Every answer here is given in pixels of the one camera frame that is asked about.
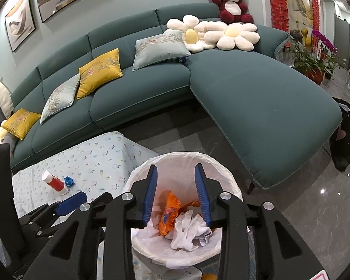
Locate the small blue wrapper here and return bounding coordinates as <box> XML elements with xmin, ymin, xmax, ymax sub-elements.
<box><xmin>64</xmin><ymin>176</ymin><xmax>75</xmax><ymax>188</ymax></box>

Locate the orange plastic bag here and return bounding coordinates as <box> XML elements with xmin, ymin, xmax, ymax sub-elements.
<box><xmin>159</xmin><ymin>191</ymin><xmax>200</xmax><ymax>236</ymax></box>

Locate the white lined trash bin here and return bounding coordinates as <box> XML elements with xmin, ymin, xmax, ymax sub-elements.
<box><xmin>122</xmin><ymin>152</ymin><xmax>243</xmax><ymax>269</ymax></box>

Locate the white paper towel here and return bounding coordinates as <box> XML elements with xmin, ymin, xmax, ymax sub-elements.
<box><xmin>166</xmin><ymin>210</ymin><xmax>212</xmax><ymax>252</ymax></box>

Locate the floral light blue tablecloth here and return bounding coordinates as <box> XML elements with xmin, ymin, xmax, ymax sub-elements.
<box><xmin>11</xmin><ymin>131</ymin><xmax>204</xmax><ymax>280</ymax></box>

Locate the yellow stool cushion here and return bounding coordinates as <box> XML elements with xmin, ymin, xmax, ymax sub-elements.
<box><xmin>201</xmin><ymin>273</ymin><xmax>217</xmax><ymax>280</ymax></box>

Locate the grey plush with flower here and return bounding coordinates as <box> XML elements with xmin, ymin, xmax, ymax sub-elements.
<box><xmin>0</xmin><ymin>119</ymin><xmax>18</xmax><ymax>157</ymax></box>

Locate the yellow cushion left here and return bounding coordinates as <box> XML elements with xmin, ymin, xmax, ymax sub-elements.
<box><xmin>1</xmin><ymin>108</ymin><xmax>41</xmax><ymax>140</ymax></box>

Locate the grey cushion left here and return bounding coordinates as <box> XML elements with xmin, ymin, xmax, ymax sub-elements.
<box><xmin>40</xmin><ymin>74</ymin><xmax>80</xmax><ymax>125</ymax></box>

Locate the grey cushion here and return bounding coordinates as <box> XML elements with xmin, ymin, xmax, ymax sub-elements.
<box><xmin>40</xmin><ymin>74</ymin><xmax>80</xmax><ymax>125</ymax></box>
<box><xmin>133</xmin><ymin>29</ymin><xmax>191</xmax><ymax>71</ymax></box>

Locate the yellow cushion centre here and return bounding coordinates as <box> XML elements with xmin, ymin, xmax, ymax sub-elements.
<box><xmin>76</xmin><ymin>48</ymin><xmax>123</xmax><ymax>100</ymax></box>

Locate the white panda plush pillow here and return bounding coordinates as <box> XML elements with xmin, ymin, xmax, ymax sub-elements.
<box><xmin>0</xmin><ymin>81</ymin><xmax>14</xmax><ymax>119</ymax></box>

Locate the dark green sectional sofa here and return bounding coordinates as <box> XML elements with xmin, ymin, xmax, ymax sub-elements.
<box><xmin>10</xmin><ymin>3</ymin><xmax>342</xmax><ymax>189</ymax></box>

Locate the grey cushion right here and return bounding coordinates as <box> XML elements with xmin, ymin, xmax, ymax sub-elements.
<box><xmin>133</xmin><ymin>29</ymin><xmax>191</xmax><ymax>71</ymax></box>

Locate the white daisy pillow left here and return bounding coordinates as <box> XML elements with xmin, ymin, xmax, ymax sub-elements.
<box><xmin>166</xmin><ymin>14</ymin><xmax>216</xmax><ymax>54</ymax></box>

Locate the white daisy pillow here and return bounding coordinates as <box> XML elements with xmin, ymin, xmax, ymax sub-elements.
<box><xmin>204</xmin><ymin>21</ymin><xmax>260</xmax><ymax>51</ymax></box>
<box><xmin>166</xmin><ymin>14</ymin><xmax>216</xmax><ymax>54</ymax></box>

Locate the potted orchid plant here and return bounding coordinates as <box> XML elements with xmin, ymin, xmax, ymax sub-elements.
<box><xmin>290</xmin><ymin>30</ymin><xmax>340</xmax><ymax>85</ymax></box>

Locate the white daisy pillow right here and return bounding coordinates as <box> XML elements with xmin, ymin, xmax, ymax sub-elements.
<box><xmin>204</xmin><ymin>21</ymin><xmax>260</xmax><ymax>51</ymax></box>

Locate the red monkey plush toy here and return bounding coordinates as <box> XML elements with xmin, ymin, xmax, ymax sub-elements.
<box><xmin>212</xmin><ymin>0</ymin><xmax>254</xmax><ymax>25</ymax></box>

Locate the framed wall picture left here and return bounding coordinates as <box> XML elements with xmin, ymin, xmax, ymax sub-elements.
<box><xmin>5</xmin><ymin>0</ymin><xmax>36</xmax><ymax>53</ymax></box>

